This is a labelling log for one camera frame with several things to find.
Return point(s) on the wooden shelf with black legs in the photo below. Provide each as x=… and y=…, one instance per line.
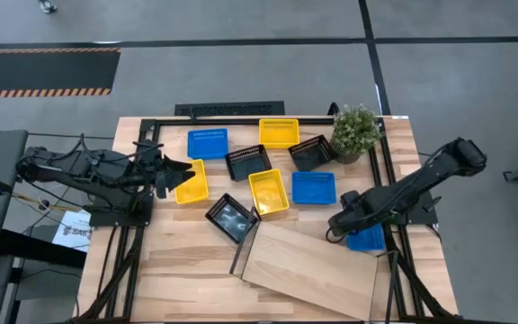
x=308, y=265

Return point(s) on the person's foot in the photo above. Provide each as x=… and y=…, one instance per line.
x=47, y=6

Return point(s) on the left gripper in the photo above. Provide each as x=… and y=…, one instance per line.
x=159, y=177

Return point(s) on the yellow plastic basket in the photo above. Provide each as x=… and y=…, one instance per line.
x=193, y=191
x=269, y=193
x=279, y=134

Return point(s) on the blue plastic basket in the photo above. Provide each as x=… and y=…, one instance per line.
x=369, y=240
x=314, y=188
x=208, y=145

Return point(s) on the black plastic basket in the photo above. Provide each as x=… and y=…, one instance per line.
x=247, y=164
x=309, y=155
x=231, y=219

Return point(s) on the small potted artificial plant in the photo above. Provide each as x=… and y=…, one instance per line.
x=355, y=130

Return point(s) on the white printed paper sheet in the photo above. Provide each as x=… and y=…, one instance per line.
x=74, y=231

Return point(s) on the black floor grille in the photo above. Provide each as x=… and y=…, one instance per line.
x=229, y=109

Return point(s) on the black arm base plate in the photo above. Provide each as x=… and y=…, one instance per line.
x=423, y=211
x=119, y=218

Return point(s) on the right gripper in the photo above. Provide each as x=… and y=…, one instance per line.
x=346, y=220

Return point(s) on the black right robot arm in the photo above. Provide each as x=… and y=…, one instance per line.
x=421, y=180

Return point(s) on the black hazard striped floor mat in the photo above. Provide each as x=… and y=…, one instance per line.
x=43, y=72

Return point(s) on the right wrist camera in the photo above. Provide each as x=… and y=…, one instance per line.
x=350, y=199

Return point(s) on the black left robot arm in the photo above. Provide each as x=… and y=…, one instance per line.
x=83, y=173

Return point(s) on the black aluminium table frame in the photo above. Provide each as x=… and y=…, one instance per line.
x=241, y=121

